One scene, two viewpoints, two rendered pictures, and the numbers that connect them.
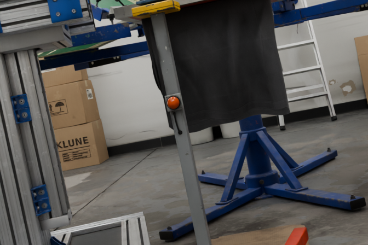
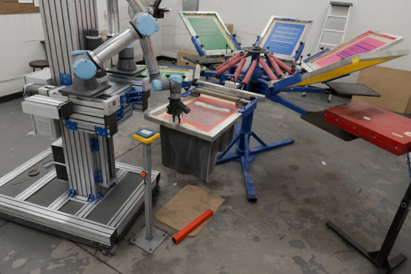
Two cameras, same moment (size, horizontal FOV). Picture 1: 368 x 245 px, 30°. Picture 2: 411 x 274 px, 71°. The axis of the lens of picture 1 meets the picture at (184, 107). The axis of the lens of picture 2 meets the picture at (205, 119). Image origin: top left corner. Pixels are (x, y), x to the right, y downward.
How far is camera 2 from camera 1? 1.60 m
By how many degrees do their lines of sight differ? 29
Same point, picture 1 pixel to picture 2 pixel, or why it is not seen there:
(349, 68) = (352, 77)
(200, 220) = (147, 213)
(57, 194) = (105, 177)
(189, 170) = (146, 197)
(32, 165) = (98, 164)
